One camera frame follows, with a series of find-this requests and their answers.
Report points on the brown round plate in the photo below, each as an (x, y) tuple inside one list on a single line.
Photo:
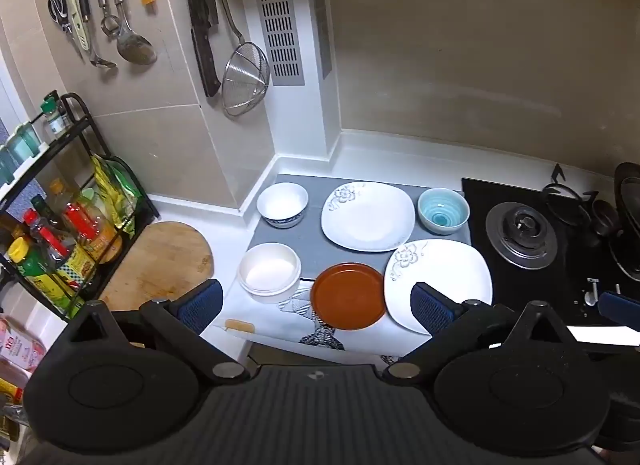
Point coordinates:
[(348, 302)]

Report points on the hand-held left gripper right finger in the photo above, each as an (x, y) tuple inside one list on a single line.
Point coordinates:
[(432, 307)]

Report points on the teal jar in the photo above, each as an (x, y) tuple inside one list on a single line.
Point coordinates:
[(6, 161), (26, 140)]

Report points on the green cap spice bottle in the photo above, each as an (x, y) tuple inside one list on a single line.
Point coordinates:
[(54, 117)]

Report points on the red cap orange bottle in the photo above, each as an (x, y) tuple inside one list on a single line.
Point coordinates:
[(95, 232)]

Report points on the pink food packet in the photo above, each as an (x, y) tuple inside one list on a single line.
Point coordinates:
[(15, 345)]

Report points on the steel serving spoon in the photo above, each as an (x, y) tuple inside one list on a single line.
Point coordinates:
[(136, 47)]

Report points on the pale green peeler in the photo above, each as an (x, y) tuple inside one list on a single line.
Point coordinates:
[(77, 25)]

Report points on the steel stove burner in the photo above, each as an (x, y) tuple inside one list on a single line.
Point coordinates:
[(522, 235)]

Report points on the steel mesh strainer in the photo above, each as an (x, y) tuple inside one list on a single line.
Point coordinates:
[(246, 77)]

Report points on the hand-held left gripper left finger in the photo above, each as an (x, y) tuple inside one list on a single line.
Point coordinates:
[(200, 306)]

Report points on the yellow green snack packet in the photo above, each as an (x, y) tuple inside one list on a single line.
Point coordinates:
[(112, 192)]

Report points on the small wooden block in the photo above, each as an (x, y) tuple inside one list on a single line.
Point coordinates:
[(240, 327)]

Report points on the black pan support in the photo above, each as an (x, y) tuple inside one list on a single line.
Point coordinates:
[(570, 197)]

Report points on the red cap dark sauce bottle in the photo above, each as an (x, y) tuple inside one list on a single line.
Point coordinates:
[(47, 240)]

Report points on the stove control knob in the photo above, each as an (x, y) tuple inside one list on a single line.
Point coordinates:
[(591, 296)]

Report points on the yellow cap green bottle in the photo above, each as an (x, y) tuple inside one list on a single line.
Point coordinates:
[(30, 267)]

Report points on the white square floral plate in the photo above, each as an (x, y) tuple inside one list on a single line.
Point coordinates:
[(367, 217), (445, 280)]

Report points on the black wok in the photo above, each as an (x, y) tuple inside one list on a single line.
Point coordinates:
[(627, 220)]

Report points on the steel bottle opener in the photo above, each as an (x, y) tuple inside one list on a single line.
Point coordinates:
[(109, 25)]

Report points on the grey ribbed mat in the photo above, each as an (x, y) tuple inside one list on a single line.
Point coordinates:
[(310, 240)]

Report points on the white bowl blue pattern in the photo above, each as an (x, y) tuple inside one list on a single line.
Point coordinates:
[(282, 202)]

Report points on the black cleaver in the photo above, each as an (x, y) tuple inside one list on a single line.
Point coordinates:
[(206, 55)]

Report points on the white printed cloth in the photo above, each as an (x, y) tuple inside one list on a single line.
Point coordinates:
[(325, 335)]

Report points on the round wooden cutting board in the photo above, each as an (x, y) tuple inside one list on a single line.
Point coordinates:
[(160, 265)]

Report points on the black gas stove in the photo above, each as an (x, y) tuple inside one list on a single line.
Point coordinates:
[(550, 265)]

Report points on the narrow grey vent grille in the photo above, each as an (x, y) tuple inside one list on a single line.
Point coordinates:
[(320, 15)]

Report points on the teal glazed bowl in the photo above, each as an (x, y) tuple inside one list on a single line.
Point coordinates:
[(442, 210)]

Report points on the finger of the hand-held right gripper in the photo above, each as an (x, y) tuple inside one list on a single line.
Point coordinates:
[(620, 307)]

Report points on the plain white bowl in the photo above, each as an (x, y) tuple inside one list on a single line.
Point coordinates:
[(270, 272)]

